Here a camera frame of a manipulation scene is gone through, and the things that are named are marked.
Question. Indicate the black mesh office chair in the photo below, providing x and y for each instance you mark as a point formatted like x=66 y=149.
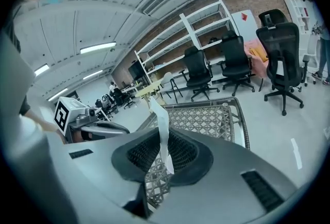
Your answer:
x=283 y=58
x=197 y=68
x=274 y=15
x=235 y=58

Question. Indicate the pale yellow wooden table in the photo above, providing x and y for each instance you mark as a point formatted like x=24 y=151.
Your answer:
x=149 y=89

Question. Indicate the white board with red mark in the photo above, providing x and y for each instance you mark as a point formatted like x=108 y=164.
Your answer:
x=245 y=24

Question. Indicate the white paper-wrapped straw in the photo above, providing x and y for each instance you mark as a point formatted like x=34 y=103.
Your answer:
x=163 y=125

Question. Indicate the person's left forearm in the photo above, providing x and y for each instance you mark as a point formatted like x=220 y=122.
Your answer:
x=38 y=122

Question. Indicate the white chair with black legs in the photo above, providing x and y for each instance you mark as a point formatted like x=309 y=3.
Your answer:
x=168 y=80

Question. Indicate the white metal shelving rack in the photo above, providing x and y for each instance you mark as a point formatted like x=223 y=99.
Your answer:
x=188 y=30

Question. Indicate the white cubby bookcase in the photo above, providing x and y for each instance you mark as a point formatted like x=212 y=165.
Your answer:
x=299 y=11

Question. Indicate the ceiling light panel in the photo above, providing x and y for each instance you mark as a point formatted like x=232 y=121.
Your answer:
x=92 y=75
x=57 y=94
x=98 y=48
x=41 y=69

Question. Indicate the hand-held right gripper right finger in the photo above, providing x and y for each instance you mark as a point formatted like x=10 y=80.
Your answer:
x=227 y=187

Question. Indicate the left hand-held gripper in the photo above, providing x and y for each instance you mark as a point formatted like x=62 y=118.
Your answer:
x=62 y=114

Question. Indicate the light grey office chair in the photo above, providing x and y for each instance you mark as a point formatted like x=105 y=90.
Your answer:
x=313 y=50

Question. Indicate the pink cloth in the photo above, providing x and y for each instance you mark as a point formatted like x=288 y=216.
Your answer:
x=257 y=60

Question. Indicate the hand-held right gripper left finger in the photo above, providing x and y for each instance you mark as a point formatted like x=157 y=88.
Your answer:
x=98 y=166

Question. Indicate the black wall screen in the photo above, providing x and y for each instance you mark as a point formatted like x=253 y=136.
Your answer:
x=136 y=70

